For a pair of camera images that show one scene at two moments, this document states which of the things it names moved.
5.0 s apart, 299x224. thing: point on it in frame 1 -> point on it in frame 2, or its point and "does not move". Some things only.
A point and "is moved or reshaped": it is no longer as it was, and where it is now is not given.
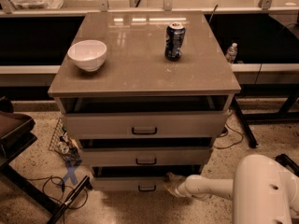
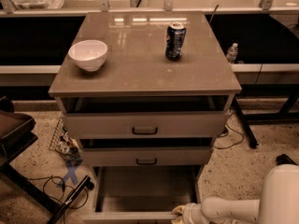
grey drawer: (136, 177) is moved or reshaped
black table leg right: (244, 122) does not move
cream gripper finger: (172, 183) -> (177, 215)
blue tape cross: (69, 175) does not move
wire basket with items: (64, 145) does not move
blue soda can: (175, 40) does not move
